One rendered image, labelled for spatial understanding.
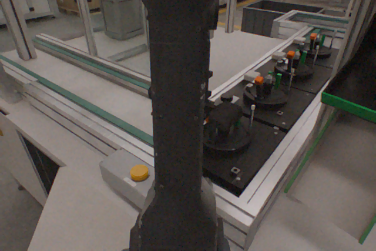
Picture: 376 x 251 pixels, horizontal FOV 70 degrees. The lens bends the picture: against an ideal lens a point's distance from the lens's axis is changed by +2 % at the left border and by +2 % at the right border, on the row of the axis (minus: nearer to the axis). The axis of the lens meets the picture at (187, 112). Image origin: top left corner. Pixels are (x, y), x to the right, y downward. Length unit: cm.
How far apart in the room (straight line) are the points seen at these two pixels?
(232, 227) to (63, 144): 58
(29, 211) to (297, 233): 163
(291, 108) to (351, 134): 31
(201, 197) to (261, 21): 243
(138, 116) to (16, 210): 131
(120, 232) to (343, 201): 45
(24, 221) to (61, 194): 118
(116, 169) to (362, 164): 49
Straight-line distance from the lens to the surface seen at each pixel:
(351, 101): 47
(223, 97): 62
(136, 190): 60
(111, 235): 66
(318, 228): 71
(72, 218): 72
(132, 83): 102
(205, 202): 24
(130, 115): 89
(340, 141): 58
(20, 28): 145
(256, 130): 74
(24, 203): 205
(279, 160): 69
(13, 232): 193
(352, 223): 56
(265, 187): 61
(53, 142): 94
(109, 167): 65
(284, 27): 180
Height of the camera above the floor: 141
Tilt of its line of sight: 34 degrees down
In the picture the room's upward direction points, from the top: straight up
